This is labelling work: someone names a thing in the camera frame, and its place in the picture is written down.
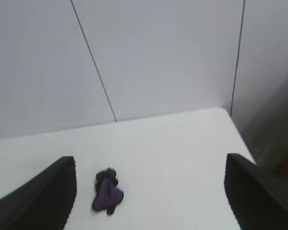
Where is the black and purple cloth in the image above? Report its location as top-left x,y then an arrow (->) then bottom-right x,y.
91,168 -> 125,215

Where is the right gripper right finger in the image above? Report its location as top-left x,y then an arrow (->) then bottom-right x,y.
224,152 -> 288,230

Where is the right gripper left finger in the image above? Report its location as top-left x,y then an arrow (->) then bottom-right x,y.
0,155 -> 78,230

